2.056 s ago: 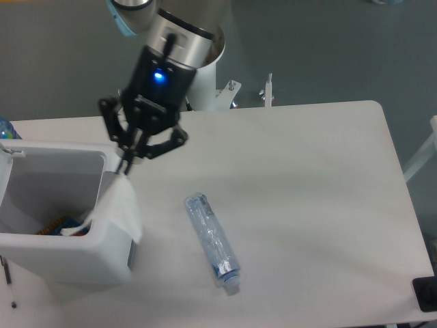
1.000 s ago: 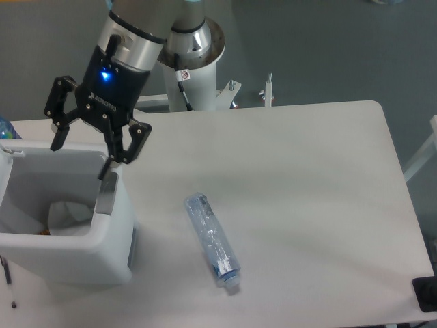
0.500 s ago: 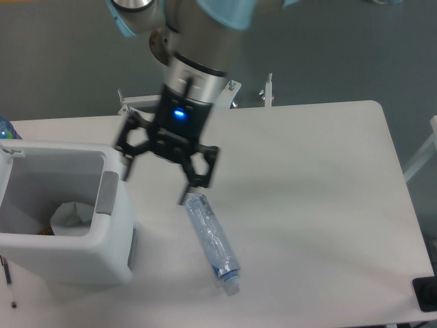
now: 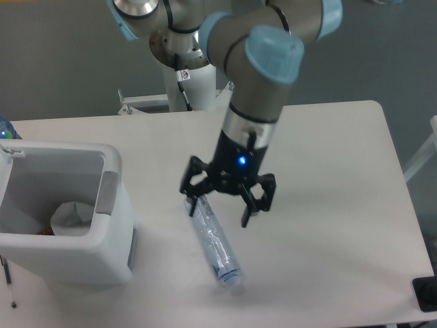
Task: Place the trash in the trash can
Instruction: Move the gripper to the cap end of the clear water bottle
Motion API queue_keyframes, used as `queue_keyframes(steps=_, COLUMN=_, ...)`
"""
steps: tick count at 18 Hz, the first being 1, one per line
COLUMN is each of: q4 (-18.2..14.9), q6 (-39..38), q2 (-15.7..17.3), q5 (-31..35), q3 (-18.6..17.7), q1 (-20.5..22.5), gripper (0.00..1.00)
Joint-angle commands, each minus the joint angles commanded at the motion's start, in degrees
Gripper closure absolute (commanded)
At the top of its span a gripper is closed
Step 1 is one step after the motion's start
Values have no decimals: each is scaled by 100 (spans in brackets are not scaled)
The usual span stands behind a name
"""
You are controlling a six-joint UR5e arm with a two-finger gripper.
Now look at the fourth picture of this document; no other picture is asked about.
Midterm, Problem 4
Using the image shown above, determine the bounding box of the crushed clear plastic bottle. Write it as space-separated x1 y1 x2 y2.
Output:
184 195 241 288

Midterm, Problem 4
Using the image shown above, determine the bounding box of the black pen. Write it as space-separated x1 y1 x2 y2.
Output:
1 256 17 309

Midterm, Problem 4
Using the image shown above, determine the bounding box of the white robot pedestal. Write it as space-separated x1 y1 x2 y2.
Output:
148 29 219 112

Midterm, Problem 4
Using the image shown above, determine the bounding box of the colourful snack wrapper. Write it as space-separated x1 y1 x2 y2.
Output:
38 228 53 236

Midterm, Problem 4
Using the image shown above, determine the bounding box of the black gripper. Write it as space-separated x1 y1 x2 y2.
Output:
180 128 277 228

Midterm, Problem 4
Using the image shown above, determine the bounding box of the white plastic trash can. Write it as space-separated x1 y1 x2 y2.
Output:
1 139 139 284

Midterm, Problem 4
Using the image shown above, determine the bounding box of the black table clamp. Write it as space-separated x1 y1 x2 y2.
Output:
412 276 436 312

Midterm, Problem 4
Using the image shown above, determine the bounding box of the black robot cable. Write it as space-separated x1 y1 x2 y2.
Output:
174 53 195 112

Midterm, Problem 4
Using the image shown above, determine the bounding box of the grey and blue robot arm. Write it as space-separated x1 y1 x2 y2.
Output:
107 1 343 226

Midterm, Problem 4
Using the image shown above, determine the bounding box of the blue water bottle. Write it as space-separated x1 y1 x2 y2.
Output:
0 116 22 139

